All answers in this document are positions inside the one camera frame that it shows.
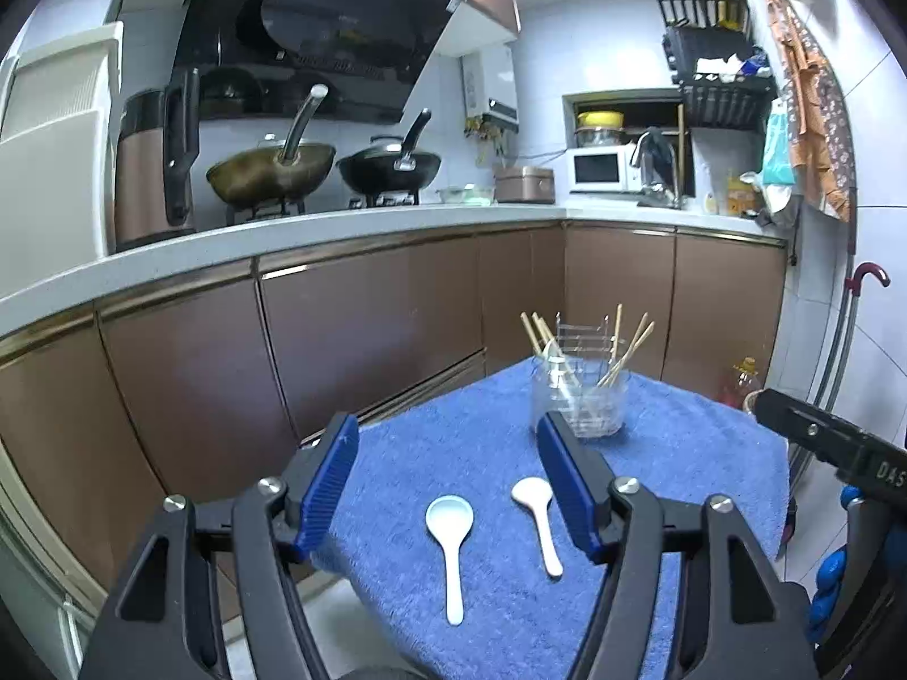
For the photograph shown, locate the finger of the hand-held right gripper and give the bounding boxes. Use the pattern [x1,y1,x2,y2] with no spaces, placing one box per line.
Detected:
[751,388,862,472]

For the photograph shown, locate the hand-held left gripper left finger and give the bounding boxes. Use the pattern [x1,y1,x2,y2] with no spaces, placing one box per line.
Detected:
[78,411,362,680]

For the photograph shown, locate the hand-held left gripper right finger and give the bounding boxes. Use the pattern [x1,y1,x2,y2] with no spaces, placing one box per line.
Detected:
[535,411,812,680]

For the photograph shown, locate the clear utensil holder with wire rack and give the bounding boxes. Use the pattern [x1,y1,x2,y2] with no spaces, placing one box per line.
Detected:
[531,312,628,440]

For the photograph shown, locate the person's right hand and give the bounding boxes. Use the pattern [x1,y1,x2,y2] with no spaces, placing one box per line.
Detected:
[808,485,866,642]

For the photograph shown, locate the cream white spoon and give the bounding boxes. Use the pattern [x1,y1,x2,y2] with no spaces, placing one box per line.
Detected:
[511,477,564,578]

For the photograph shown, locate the cooking oil bottle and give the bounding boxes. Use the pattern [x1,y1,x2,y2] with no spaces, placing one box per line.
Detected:
[723,358,762,408]

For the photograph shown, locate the blue towel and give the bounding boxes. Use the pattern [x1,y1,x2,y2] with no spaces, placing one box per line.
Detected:
[312,358,791,680]

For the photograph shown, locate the bluish white spoon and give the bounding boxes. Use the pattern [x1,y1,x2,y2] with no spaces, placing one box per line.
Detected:
[425,496,474,626]

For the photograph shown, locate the brown kitchen cabinets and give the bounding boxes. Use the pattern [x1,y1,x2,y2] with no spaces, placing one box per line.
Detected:
[0,219,791,624]

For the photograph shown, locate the clear plastic bag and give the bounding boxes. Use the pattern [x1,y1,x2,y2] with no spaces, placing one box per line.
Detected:
[755,184,798,228]

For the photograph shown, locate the yellow bottle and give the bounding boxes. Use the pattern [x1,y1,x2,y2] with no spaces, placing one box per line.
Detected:
[726,170,756,217]

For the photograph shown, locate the white countertop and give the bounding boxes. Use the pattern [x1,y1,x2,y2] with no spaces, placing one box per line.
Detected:
[0,202,787,337]

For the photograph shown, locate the teal plastic bag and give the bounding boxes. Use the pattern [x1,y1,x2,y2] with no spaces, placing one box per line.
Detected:
[761,97,798,185]

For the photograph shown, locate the gas stove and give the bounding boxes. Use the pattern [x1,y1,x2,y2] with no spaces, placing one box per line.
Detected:
[227,191,422,224]

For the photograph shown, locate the metal faucet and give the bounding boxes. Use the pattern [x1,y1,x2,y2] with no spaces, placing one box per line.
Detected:
[630,126,685,208]

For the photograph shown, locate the white microwave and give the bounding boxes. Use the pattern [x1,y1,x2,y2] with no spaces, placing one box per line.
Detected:
[565,145,639,194]

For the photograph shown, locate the orange patterned cloth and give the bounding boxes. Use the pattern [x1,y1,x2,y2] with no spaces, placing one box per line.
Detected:
[761,0,855,220]

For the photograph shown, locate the black frying pan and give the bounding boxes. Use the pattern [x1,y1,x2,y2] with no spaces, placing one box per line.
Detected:
[336,108,442,196]

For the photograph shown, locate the bronze wok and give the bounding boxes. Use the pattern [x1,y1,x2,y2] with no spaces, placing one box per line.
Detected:
[205,85,337,206]

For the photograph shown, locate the brown electric cooker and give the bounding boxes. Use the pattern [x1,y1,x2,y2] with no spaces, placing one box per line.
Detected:
[113,69,203,252]

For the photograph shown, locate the white water heater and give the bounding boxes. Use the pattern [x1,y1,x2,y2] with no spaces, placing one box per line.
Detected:
[460,42,518,125]

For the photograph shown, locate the white ribbed appliance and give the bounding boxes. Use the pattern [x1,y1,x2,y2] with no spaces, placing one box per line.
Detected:
[0,21,125,284]

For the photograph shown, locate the black range hood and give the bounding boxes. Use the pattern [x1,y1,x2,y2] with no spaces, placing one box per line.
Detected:
[173,0,461,125]

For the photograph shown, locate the umbrella with red handle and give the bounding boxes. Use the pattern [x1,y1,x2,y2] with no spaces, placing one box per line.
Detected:
[815,262,892,412]

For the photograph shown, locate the black wall dish rack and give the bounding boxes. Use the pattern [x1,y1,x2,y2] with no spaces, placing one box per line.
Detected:
[653,0,777,130]

